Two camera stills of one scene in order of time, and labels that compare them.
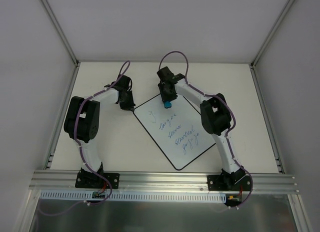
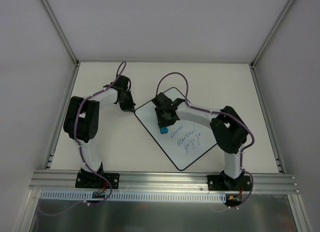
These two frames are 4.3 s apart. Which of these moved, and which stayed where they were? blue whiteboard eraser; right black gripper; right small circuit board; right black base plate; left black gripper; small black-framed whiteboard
Moved: right black gripper; blue whiteboard eraser
Stayed: left black gripper; right black base plate; right small circuit board; small black-framed whiteboard
